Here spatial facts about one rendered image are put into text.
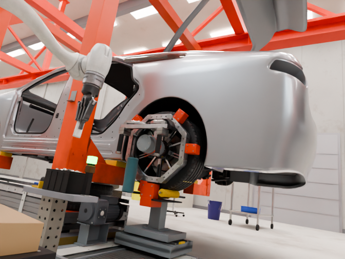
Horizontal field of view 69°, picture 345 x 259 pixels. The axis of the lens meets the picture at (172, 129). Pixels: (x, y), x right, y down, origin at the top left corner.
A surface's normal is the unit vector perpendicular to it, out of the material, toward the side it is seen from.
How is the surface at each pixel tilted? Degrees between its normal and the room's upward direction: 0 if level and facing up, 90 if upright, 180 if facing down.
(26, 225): 90
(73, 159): 90
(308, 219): 90
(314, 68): 90
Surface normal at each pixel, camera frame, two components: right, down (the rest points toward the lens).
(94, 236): 0.87, 0.00
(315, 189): -0.51, -0.27
